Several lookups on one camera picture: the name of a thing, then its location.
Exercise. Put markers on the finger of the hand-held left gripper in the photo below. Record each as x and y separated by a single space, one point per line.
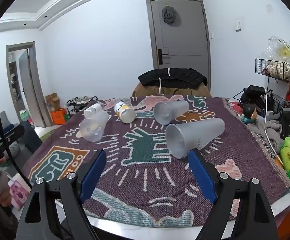
13 133

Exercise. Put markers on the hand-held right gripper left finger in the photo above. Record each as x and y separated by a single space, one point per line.
92 173

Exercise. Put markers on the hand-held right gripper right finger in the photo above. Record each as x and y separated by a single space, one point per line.
201 177

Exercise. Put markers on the large frosted plastic cup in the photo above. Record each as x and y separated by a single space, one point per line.
196 136

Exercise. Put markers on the small white plastic cup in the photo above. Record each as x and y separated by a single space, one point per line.
92 110

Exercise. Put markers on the clear cup with yellow label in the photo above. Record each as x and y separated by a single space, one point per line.
125 112

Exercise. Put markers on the pink printed box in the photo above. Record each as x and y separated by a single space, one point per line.
18 192

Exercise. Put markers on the orange box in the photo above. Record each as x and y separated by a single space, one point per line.
58 117

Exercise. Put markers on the grey open door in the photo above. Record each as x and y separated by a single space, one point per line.
31 87

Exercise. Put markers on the brown cardboard box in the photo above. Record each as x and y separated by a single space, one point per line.
52 102

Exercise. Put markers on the printed woven blanket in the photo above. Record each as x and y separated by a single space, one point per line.
145 165

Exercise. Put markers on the black basket with cloth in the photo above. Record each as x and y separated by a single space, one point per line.
81 102

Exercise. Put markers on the grey cloth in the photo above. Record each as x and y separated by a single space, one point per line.
268 132

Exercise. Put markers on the black-haired doll figure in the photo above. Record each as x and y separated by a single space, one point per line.
250 112

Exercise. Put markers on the brown chair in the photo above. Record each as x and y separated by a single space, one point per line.
145 91

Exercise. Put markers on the clear plastic bag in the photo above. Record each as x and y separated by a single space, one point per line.
281 52

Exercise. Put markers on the grey hat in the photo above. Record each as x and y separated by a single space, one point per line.
169 14

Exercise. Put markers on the white wall switch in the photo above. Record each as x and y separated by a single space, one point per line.
238 26

